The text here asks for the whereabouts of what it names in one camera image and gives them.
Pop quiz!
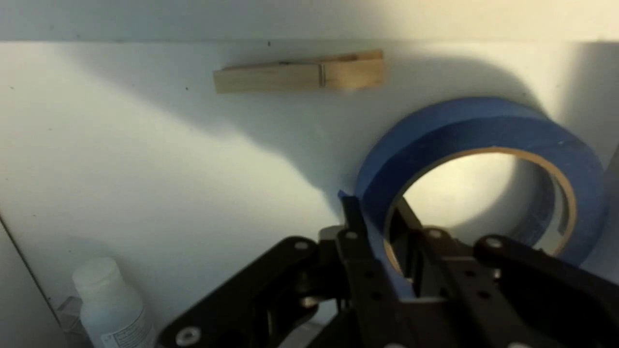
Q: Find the small white plastic bottle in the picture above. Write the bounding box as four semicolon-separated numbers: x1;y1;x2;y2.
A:
58;256;149;348

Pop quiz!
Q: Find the blue masking tape roll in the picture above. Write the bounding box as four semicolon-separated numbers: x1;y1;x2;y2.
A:
352;95;609;302

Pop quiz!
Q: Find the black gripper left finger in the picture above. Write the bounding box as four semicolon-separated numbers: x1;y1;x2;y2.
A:
153;190;416;348

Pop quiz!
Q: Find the wooden clothespin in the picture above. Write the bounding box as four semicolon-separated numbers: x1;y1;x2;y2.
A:
212;49;389;97

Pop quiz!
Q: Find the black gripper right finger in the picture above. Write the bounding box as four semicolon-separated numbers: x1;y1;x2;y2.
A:
387;198;619;348

